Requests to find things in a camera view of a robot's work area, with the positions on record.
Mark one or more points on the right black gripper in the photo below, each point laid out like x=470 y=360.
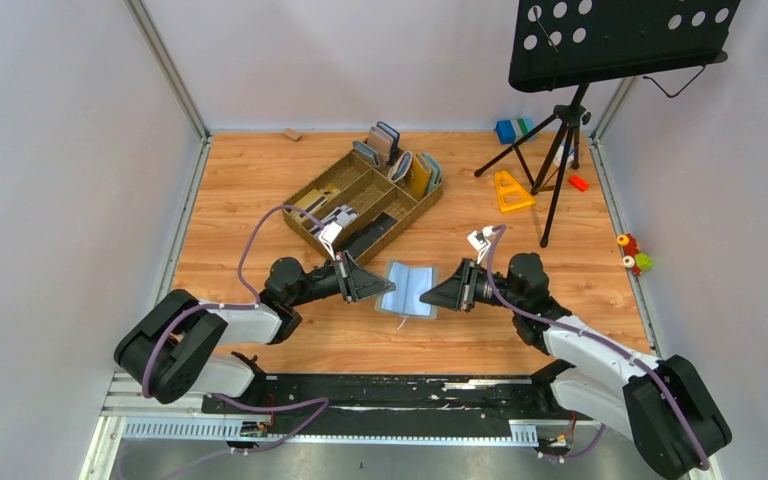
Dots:
x=467 y=285

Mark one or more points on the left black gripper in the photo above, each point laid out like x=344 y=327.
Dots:
x=345 y=277

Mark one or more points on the gold card magnetic stripe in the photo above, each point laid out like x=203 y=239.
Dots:
x=313 y=200

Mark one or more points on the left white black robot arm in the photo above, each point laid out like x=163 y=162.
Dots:
x=172 y=349

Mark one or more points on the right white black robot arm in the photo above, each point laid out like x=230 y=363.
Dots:
x=662 y=405

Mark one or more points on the black white cards stack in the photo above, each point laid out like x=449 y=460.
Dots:
x=342 y=215

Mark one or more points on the tan card in basket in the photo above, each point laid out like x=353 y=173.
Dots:
x=330 y=193

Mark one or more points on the yellow card holder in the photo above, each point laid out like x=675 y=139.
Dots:
x=419 y=175

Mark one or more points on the blue tan card holder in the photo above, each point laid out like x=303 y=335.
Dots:
x=384 y=140

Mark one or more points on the woven divided basket tray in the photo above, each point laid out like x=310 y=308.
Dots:
x=370 y=193

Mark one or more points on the yellow triangular toy block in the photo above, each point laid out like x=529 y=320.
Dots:
x=510 y=194

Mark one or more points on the small cardboard scrap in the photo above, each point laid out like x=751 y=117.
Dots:
x=292 y=134

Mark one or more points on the small red toy brick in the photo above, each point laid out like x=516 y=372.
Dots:
x=578 y=183

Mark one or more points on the blue green toy block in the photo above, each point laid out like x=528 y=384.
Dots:
x=510 y=131

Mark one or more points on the red green toy figure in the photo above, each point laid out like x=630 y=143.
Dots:
x=633 y=258

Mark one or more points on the black music stand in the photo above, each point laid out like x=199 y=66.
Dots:
x=560 y=44

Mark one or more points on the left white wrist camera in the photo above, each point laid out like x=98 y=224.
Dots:
x=327 y=235

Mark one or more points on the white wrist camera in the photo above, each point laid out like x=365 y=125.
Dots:
x=327 y=235
x=481 y=241

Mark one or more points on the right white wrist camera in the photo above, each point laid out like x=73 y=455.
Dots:
x=481 y=241

